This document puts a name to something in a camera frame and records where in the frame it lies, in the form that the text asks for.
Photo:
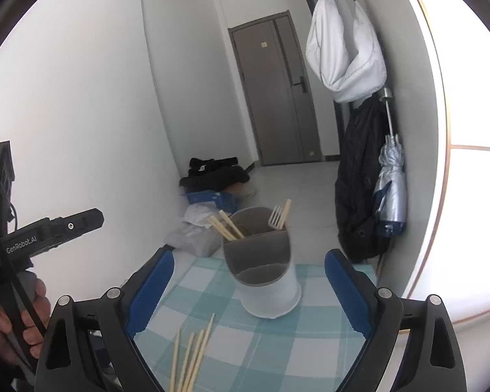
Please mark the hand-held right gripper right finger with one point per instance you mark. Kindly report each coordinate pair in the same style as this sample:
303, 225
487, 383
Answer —
347, 290

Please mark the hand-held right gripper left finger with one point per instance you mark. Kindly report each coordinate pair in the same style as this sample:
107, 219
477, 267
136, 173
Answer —
151, 290

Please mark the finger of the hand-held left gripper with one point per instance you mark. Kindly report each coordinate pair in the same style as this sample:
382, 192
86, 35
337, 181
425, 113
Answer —
77, 222

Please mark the white utensil holder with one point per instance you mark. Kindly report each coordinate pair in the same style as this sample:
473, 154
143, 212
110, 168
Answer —
269, 286

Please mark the wooden chopstick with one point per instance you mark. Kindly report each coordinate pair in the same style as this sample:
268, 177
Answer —
232, 224
286, 212
174, 363
194, 361
202, 353
222, 230
186, 361

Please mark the person's left hand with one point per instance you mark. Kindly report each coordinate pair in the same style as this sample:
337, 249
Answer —
32, 314

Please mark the clear plastic bag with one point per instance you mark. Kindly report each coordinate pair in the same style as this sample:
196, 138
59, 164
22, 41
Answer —
196, 241

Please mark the white plastic bag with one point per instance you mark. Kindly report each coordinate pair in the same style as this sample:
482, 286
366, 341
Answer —
200, 216

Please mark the black hanging jacket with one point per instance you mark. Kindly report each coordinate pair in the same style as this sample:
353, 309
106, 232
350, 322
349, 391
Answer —
359, 196

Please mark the teal checkered tablecloth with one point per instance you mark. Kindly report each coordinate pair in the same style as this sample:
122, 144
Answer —
269, 347

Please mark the blue cardboard box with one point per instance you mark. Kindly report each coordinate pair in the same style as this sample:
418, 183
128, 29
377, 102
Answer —
212, 200

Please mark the silver folded umbrella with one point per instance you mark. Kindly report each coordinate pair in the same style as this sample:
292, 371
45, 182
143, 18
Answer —
392, 188

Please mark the black clothes pile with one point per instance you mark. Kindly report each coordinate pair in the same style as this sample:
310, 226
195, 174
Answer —
216, 175

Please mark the brown cardboard piece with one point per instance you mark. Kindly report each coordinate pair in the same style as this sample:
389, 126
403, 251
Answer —
241, 188

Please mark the grey door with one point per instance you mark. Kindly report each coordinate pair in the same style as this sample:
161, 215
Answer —
277, 98

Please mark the white cloth bag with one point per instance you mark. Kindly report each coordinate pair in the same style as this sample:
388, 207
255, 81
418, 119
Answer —
351, 73

